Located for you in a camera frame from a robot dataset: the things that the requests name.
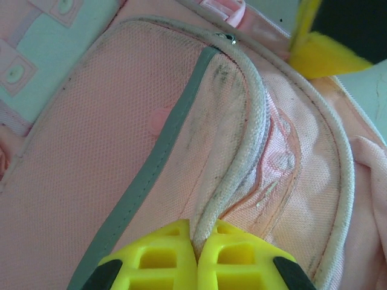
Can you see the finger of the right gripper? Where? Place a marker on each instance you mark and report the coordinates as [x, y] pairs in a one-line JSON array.
[[326, 57], [306, 18]]

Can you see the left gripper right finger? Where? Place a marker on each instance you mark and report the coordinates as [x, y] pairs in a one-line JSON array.
[[248, 259]]

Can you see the pink backpack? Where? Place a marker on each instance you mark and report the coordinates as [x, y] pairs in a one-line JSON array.
[[121, 136]]

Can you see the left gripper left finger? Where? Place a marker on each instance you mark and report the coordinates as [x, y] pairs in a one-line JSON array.
[[151, 259]]

